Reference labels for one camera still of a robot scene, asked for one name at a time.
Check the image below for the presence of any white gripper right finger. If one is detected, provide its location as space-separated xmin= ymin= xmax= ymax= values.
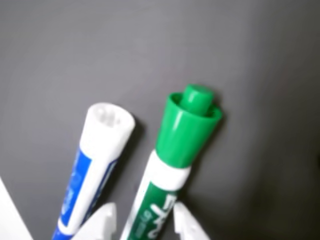
xmin=173 ymin=201 xmax=211 ymax=240

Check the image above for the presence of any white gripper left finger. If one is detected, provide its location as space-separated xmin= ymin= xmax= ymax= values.
xmin=74 ymin=201 xmax=118 ymax=240

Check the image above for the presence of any green Expo marker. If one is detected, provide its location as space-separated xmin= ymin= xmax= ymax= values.
xmin=119 ymin=83 xmax=223 ymax=240

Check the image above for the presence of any blue Expo marker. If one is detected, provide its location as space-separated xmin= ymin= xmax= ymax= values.
xmin=51 ymin=101 xmax=137 ymax=240

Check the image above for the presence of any grey mat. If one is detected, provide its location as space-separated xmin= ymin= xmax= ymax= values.
xmin=0 ymin=0 xmax=320 ymax=240

